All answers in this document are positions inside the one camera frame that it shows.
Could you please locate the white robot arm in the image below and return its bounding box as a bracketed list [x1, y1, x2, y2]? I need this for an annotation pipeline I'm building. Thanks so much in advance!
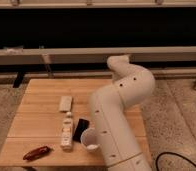
[90, 55, 155, 171]

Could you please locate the white rectangular box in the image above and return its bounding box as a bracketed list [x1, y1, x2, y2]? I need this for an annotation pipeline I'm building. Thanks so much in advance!
[59, 96, 73, 112]

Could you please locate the black smartphone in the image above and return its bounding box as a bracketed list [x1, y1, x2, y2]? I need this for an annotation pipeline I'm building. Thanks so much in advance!
[73, 119, 89, 142]

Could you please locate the white plastic cup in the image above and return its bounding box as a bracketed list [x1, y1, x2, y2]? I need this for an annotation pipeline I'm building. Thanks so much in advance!
[80, 128, 99, 152]

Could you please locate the white plastic bottle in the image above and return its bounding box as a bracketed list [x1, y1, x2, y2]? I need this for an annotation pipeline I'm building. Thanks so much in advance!
[60, 112, 74, 150]

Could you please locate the wooden table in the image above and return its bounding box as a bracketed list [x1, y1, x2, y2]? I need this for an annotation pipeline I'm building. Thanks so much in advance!
[0, 79, 151, 167]

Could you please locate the red chili pepper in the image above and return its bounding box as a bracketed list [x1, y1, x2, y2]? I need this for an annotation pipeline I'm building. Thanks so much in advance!
[23, 146, 51, 160]

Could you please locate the long grey bench rail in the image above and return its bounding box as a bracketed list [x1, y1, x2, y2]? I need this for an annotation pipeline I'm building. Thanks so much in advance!
[0, 46, 196, 65]

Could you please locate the black floor cable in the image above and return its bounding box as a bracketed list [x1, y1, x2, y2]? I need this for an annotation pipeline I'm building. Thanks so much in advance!
[155, 97, 196, 171]

